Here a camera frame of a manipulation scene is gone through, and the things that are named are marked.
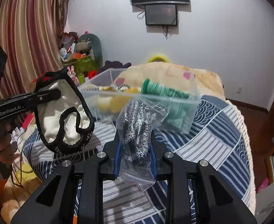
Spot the white bag with black trim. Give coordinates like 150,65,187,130
34,68,94,155

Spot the green knitted item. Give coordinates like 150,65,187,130
141,78,198,133

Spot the silver glitter item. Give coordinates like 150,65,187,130
116,97,168,191

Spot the yellow felt doll head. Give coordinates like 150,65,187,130
97,96,113,113

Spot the clear plastic storage box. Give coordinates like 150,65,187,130
79,67,200,134

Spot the yellow sponge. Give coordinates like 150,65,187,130
110,87,140,113

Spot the floral fabric scrunchie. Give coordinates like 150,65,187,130
99,83,131,93

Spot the person's left hand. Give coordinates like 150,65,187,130
0,121,15,164

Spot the blue white patterned blanket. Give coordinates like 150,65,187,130
22,95,256,223

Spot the pink rabbit figure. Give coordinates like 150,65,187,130
67,65,80,86

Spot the green cylinder bottle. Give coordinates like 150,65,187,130
77,73,85,84

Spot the striped curtain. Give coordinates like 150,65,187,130
0,0,69,98

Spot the green cardboard box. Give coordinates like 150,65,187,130
62,56,99,75

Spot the red plush item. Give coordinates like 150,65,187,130
88,70,97,79

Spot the green grey plush toy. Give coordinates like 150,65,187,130
75,33,103,68

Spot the dark purple garment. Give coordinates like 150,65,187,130
98,60,131,73

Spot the beige patterned blanket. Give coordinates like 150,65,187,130
114,62,226,101

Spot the yellow fuzzy headband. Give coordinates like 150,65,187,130
146,54,170,63

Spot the small wall monitor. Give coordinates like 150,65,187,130
145,4,178,26

